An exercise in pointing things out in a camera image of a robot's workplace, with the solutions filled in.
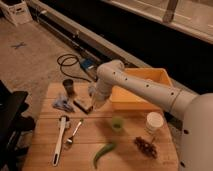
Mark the dark metal cup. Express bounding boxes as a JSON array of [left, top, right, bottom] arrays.
[[63, 79, 74, 97]]

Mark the white handled kitchen tool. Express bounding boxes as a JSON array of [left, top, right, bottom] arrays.
[[52, 115, 69, 167]]

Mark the blue power device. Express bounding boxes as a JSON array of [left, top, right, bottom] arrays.
[[79, 58, 101, 82]]

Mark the green pepper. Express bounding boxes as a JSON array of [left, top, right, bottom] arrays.
[[93, 142, 116, 168]]

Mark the metal spoon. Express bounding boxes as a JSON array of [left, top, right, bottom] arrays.
[[64, 119, 84, 150]]

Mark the green plastic cup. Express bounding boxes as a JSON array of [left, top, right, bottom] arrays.
[[111, 116, 124, 132]]

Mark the white paper cup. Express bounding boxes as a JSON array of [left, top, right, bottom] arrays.
[[146, 112, 164, 134]]

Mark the blue crumpled packet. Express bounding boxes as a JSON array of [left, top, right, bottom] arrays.
[[52, 94, 74, 113]]

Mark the blue sponge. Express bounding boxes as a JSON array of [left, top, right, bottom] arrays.
[[88, 84, 96, 97]]

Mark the black chair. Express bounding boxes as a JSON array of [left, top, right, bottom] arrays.
[[0, 80, 35, 171]]

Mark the black cable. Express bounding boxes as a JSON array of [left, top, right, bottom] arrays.
[[56, 53, 92, 83]]

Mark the dark grape bunch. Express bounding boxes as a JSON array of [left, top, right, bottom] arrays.
[[134, 137, 157, 159]]

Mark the white cardboard box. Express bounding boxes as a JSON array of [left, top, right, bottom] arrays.
[[0, 0, 32, 26]]

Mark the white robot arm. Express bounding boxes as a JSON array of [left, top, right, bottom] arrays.
[[93, 60, 213, 171]]

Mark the black rectangular block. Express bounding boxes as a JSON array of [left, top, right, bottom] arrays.
[[73, 99, 93, 114]]

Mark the yellow plastic tray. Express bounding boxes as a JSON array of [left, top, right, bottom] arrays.
[[110, 68, 172, 110]]

